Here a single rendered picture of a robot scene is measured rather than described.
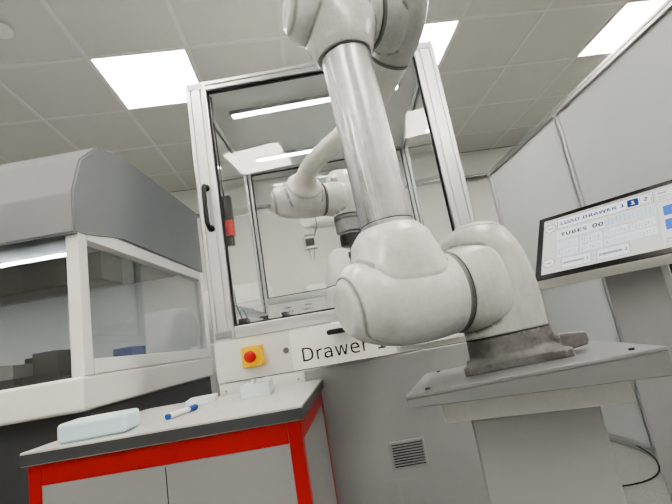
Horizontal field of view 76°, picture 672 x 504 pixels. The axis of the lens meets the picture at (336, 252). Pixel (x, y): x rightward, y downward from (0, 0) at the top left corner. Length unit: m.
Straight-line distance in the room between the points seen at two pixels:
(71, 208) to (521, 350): 1.39
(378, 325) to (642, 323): 1.12
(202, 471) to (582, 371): 0.76
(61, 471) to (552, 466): 0.98
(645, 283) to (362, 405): 0.99
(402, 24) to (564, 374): 0.75
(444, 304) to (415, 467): 0.97
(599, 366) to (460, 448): 0.98
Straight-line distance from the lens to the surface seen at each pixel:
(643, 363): 0.74
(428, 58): 1.93
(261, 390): 1.33
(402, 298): 0.70
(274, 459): 1.02
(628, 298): 1.68
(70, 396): 1.58
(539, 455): 0.83
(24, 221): 1.73
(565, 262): 1.64
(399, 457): 1.62
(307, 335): 1.23
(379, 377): 1.57
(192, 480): 1.08
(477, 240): 0.84
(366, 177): 0.80
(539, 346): 0.84
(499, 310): 0.81
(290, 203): 1.29
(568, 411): 0.82
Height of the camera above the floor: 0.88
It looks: 11 degrees up
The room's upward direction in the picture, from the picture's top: 10 degrees counter-clockwise
